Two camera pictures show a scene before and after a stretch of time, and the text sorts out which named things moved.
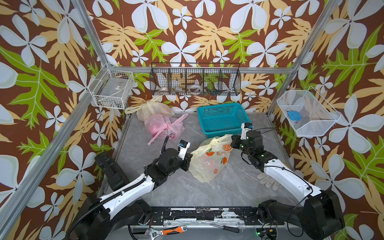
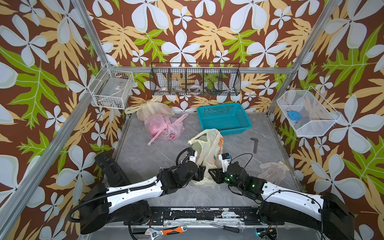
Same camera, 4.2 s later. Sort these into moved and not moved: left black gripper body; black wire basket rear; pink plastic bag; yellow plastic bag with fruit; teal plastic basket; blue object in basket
Moved: yellow plastic bag with fruit; left black gripper body
Not moved: black wire basket rear; blue object in basket; teal plastic basket; pink plastic bag
